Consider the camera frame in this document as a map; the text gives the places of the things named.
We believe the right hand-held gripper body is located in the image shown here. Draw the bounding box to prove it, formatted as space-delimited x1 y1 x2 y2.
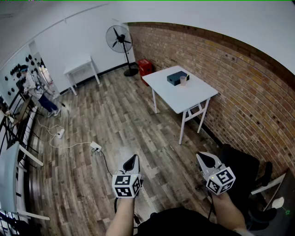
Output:
204 162 236 195

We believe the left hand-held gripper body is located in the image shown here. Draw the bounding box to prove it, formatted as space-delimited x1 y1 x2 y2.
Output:
112 170 143 198

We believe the person's right forearm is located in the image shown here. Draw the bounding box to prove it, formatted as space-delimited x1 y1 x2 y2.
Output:
211 192 247 231

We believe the person's left forearm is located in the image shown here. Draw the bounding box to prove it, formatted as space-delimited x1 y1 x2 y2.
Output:
105 197 136 236

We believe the black office chair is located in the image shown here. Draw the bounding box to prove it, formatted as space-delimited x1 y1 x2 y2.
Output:
218 144 277 231

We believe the large white power strip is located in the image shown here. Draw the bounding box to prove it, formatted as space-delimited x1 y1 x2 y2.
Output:
89 141 102 152

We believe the dark desk with white edge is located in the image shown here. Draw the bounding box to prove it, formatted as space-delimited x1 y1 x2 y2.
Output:
250 171 295 236

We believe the person's black clothing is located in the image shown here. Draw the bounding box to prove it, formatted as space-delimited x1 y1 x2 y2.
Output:
133 206 254 236

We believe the white round object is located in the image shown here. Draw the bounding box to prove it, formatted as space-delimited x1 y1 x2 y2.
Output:
271 197 285 208

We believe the white square table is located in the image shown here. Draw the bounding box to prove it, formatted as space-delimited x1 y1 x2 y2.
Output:
142 65 218 145

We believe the dark blue flat box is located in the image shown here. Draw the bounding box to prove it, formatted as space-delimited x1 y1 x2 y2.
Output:
166 71 190 86

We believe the red plastic crate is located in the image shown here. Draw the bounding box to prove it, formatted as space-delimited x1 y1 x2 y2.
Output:
137 59 153 77

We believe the small white side table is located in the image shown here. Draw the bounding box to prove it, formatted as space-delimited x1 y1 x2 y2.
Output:
63 55 101 96

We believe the white long table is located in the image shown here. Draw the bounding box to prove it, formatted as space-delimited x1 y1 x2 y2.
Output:
0 142 50 222

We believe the black metal railing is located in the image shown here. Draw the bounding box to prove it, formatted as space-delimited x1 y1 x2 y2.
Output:
0 89 44 166

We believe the black standing fan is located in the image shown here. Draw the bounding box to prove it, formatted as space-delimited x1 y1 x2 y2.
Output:
106 25 139 77

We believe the white board with black holds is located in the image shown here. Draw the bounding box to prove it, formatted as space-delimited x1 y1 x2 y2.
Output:
0 45 47 111

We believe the black floor cable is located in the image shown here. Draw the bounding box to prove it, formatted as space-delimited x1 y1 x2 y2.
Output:
91 147 114 177

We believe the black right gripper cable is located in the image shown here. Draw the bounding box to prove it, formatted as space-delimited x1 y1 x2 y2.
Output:
207 193 216 220

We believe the white floor cable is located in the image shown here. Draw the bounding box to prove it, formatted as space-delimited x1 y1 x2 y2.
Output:
34 116 93 149

